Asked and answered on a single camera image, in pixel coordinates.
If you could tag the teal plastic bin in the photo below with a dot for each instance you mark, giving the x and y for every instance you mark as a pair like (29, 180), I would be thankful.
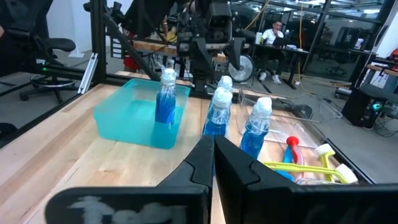
(124, 118)

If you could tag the clear plastic bin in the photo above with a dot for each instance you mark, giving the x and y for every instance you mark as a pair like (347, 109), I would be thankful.
(289, 124)

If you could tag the person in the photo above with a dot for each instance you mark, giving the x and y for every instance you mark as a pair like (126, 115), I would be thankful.
(146, 15)
(272, 35)

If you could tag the blue dish brush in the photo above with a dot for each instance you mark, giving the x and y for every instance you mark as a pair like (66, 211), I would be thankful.
(284, 175)

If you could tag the colourful toothbrushes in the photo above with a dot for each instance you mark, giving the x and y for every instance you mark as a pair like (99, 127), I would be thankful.
(293, 143)

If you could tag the green dish brush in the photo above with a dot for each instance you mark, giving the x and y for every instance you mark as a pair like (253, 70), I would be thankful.
(325, 149)
(346, 174)

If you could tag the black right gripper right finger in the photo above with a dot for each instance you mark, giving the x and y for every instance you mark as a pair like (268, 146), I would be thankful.
(280, 205)

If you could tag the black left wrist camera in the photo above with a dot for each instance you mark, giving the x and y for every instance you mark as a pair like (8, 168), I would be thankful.
(219, 18)

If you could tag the black computer tower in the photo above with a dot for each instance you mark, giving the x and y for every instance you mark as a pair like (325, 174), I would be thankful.
(357, 109)

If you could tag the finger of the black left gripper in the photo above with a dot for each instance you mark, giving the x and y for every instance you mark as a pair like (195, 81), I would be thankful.
(201, 68)
(238, 59)

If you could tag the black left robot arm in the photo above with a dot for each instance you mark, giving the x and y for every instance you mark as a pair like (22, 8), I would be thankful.
(189, 18)

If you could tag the black office chair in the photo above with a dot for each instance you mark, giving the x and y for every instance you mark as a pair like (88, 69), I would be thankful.
(59, 44)

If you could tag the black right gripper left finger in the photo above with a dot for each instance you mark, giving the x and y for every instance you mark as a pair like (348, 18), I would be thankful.
(155, 205)

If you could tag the silver aluminium extrusion bar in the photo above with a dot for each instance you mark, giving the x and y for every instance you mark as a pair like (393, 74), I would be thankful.
(88, 73)

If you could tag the blue dish soap bottle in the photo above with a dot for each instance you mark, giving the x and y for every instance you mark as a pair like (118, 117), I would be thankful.
(165, 105)
(253, 140)
(225, 82)
(217, 121)

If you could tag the black office desk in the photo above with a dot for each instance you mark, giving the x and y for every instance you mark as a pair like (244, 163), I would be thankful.
(292, 49)

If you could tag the wooden workbench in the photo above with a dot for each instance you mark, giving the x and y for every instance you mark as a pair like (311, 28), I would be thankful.
(155, 46)

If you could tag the round floor fan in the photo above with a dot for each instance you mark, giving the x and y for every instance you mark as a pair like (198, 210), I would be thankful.
(245, 70)

